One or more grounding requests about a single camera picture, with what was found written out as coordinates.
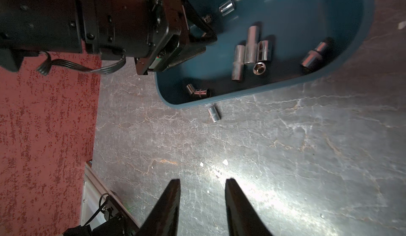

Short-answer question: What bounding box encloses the large chrome socket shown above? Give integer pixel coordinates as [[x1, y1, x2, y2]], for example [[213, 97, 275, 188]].
[[257, 40, 272, 62], [300, 40, 330, 72]]

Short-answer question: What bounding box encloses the long chrome socket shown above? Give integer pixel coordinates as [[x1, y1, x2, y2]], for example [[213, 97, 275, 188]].
[[244, 26, 260, 65], [232, 45, 245, 82]]

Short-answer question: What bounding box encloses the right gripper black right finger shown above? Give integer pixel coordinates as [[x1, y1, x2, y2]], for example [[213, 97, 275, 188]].
[[225, 179, 272, 236]]

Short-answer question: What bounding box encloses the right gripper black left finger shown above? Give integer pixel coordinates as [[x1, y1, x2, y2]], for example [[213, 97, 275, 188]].
[[136, 179, 181, 236]]

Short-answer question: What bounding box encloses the teal plastic storage box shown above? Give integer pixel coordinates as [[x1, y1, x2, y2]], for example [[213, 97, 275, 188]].
[[155, 0, 374, 109]]

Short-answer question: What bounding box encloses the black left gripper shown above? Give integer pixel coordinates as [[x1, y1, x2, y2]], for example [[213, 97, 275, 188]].
[[76, 0, 217, 75]]

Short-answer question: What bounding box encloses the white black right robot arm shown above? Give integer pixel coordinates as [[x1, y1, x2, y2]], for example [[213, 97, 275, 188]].
[[63, 179, 271, 236]]

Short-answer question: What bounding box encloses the small chrome socket pair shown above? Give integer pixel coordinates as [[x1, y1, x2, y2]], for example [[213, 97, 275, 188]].
[[186, 84, 211, 99]]

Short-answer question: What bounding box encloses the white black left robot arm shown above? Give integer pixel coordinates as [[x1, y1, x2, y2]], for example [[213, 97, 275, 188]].
[[1, 0, 217, 75]]

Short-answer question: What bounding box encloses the hex chrome socket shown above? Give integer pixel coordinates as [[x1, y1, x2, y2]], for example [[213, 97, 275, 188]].
[[253, 62, 266, 75]]

